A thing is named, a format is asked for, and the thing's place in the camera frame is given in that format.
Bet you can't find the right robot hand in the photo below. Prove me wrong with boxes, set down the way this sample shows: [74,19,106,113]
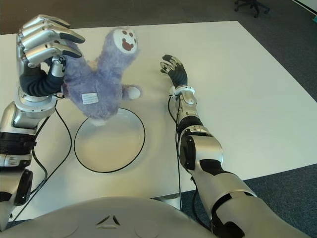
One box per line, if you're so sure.
[160,54,188,89]

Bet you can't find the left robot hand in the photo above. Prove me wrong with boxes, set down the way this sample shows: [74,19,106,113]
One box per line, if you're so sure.
[16,14,86,101]

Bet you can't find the purple plush bunny doll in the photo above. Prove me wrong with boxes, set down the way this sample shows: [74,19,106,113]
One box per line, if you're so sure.
[61,26,144,127]

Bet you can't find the white plate black rim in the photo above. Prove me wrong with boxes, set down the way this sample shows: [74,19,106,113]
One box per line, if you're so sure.
[74,107,146,174]

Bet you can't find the black office chair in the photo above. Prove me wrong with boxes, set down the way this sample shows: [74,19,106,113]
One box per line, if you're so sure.
[234,0,271,18]

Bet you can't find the silver table base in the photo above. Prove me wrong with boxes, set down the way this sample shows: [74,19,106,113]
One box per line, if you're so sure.
[151,193,183,210]

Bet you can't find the grey robot torso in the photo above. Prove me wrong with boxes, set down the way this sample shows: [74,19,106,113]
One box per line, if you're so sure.
[0,197,214,238]

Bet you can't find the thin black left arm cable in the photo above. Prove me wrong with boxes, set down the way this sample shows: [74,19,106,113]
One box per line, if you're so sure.
[9,106,73,222]

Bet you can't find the long black right arm cable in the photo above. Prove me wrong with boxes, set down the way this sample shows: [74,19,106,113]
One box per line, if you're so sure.
[168,96,183,209]

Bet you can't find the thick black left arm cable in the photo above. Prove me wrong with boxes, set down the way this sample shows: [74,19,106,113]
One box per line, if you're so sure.
[29,146,48,195]

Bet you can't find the short black right elbow cable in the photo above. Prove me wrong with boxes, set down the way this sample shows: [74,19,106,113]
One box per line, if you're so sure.
[190,176,201,222]

